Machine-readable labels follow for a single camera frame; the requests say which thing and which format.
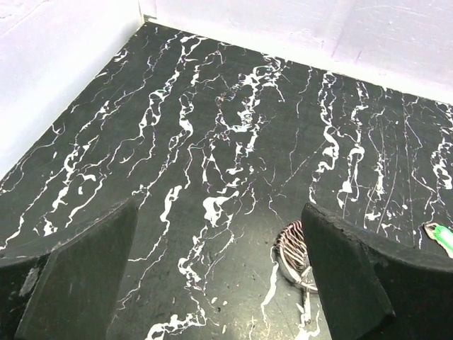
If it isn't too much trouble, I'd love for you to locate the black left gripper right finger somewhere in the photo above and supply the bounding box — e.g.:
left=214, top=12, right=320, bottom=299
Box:
left=301, top=203, right=452, bottom=339

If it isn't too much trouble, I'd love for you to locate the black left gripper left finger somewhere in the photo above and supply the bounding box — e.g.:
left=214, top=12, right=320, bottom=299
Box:
left=1, top=198, right=138, bottom=339

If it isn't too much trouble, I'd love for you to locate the large metal keyring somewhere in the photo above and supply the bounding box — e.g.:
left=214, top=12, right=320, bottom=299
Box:
left=274, top=219, right=319, bottom=325

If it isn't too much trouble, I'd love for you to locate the key with green tag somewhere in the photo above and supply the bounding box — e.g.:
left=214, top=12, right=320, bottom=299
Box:
left=423, top=222, right=453, bottom=259

